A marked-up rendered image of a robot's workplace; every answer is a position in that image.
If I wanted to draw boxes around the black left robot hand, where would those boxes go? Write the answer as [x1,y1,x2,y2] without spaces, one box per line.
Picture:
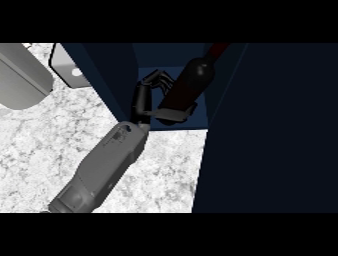
[128,69,198,127]

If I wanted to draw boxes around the dark red wine bottle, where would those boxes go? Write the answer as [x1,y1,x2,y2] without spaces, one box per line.
[156,42,231,116]

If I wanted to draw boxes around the dark blue cabinet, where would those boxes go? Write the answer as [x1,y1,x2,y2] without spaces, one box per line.
[58,42,249,132]

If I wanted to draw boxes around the dark blue cabinet door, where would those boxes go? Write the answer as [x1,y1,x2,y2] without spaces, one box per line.
[190,42,338,214]

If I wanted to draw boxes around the pale grey box appliance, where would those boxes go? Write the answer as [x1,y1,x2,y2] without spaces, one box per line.
[48,42,92,90]

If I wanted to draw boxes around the grey rounded appliance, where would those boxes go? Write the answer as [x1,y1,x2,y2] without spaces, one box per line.
[0,42,55,111]

